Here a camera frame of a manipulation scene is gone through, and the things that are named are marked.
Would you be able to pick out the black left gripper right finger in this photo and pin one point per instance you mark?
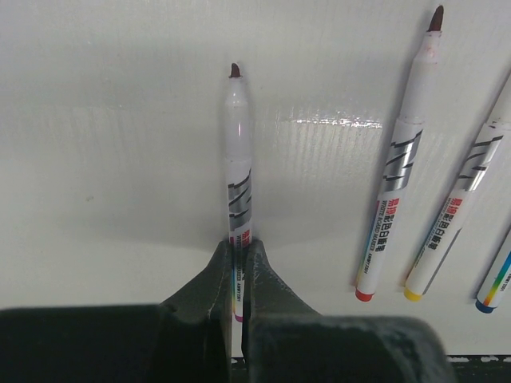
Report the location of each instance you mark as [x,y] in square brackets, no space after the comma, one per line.
[285,340]

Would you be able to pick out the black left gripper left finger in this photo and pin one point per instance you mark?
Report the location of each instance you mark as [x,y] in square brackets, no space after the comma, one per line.
[185,338]

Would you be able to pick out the yellow whiteboard marker pen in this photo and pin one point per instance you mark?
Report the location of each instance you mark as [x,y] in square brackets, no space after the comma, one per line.
[451,217]

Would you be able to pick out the purple whiteboard marker pen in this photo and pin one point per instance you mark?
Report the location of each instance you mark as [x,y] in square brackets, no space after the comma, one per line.
[238,157]

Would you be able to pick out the red whiteboard marker pen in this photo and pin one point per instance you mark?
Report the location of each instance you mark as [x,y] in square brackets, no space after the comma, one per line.
[400,157]

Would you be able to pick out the blue whiteboard marker pen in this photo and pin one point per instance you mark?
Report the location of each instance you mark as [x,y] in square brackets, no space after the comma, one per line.
[495,284]

